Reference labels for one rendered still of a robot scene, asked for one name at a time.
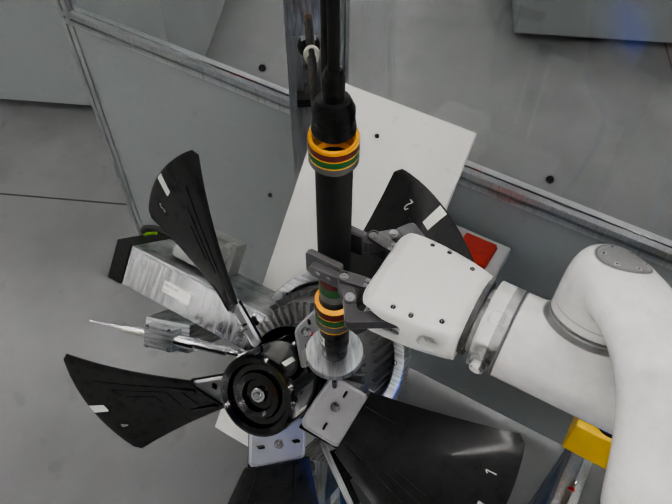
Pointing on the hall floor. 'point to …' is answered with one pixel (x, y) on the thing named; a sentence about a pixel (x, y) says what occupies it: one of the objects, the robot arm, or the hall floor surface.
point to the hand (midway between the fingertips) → (335, 252)
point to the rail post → (548, 482)
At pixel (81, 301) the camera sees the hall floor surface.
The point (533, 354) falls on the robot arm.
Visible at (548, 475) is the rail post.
